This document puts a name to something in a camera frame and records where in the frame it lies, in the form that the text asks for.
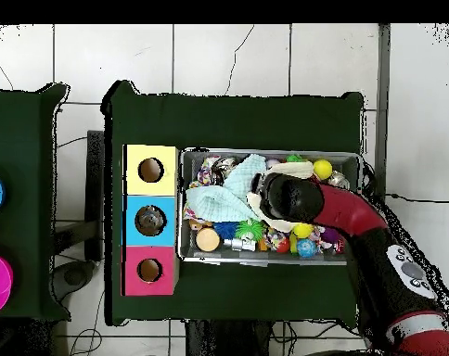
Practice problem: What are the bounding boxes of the dark green side table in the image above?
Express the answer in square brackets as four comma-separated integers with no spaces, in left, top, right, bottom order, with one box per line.
[0,83,71,323]

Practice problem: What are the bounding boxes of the cream waffle cloth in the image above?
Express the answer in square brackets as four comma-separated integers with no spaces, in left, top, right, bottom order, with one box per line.
[246,160,314,233]

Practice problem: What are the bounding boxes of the blue globe ball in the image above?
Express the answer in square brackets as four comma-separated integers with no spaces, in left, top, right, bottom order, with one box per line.
[296,238,318,259]

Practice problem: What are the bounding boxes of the orange round sponge disc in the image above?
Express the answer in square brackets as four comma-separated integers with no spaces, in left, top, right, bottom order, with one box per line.
[195,226,221,253]

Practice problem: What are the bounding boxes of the dark green table cloth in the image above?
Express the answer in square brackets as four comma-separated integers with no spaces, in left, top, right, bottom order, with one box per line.
[101,80,365,327]

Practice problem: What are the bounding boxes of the crushed silver drink can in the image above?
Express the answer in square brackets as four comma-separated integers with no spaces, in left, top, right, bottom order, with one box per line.
[327,171,351,190]

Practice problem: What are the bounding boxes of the wooden box with three holes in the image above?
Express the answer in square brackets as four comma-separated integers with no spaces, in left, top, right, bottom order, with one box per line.
[121,143,179,297]

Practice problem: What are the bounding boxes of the mint green waffle cloth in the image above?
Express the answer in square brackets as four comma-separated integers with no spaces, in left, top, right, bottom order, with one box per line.
[185,153,268,223]

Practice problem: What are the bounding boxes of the black cable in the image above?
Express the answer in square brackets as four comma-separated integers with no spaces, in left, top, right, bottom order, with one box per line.
[385,191,449,205]

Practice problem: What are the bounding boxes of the silver and white toy figure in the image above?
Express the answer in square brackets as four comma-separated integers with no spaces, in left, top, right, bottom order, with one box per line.
[222,238,256,253]

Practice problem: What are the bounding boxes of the yellow foam ball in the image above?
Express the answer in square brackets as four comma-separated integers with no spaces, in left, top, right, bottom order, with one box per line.
[313,159,333,181]

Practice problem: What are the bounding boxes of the purple spiky ball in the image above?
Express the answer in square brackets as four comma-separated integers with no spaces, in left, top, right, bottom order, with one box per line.
[319,226,342,246]

